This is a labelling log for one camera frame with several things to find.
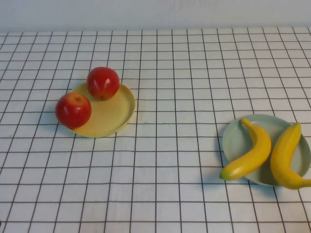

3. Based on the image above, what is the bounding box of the red apple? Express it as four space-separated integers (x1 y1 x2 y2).
86 67 121 100
55 92 92 130

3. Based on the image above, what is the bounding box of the yellow banana green tip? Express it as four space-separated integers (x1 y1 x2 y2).
219 118 272 181

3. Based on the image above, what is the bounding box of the yellow round plate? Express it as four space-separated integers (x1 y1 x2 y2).
65 82 136 138

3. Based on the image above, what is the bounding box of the pale green round plate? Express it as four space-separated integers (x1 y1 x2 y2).
222 114 311 187

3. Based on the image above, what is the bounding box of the white black-grid tablecloth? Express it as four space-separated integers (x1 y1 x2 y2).
0 28 311 233

